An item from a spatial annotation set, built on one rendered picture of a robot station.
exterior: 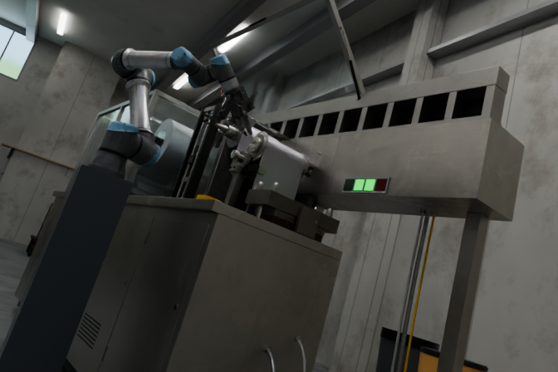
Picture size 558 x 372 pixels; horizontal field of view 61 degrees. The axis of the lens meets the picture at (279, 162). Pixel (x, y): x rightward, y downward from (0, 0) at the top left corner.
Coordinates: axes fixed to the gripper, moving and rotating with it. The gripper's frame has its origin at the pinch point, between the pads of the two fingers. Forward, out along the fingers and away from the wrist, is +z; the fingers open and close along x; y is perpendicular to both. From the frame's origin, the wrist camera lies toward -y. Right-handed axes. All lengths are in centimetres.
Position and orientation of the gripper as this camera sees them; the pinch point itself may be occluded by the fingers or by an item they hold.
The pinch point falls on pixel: (247, 133)
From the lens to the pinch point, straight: 207.9
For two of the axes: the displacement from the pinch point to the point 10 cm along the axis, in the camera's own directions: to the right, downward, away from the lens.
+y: 7.0, -4.6, 5.5
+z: 3.8, 8.9, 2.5
